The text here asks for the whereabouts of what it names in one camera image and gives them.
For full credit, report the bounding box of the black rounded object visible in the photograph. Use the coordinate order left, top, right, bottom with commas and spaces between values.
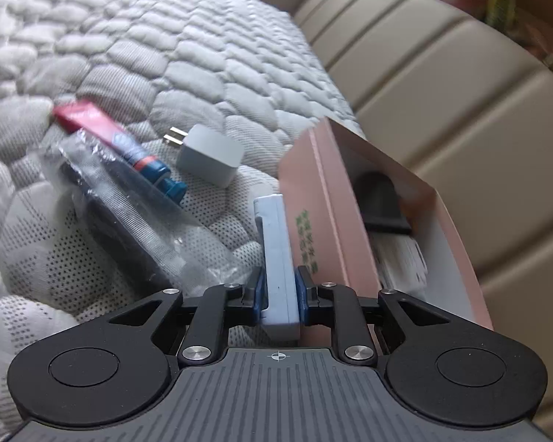
352, 171, 413, 235

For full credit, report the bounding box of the white quilted mattress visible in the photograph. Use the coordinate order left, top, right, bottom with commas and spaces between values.
0, 0, 369, 442

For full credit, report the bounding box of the grey power adapter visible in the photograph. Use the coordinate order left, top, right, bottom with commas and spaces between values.
164, 123, 246, 189

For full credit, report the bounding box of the pink cardboard box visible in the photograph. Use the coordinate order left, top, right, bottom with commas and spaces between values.
278, 117, 494, 348

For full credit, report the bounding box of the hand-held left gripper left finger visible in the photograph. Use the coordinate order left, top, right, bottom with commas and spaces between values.
108, 267, 267, 368

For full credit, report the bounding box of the black item in plastic bag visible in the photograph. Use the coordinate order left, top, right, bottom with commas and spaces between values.
30, 129, 259, 298

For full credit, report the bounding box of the beige padded headboard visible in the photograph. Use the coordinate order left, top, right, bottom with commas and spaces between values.
189, 0, 553, 424

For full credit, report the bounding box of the red tube with blue cap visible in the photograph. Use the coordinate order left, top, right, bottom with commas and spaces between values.
53, 104, 188, 202

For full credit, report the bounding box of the yellow green toy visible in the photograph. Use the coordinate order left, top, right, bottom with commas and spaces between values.
484, 0, 519, 28

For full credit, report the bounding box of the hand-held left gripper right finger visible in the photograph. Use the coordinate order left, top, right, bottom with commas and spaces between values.
295, 266, 450, 365

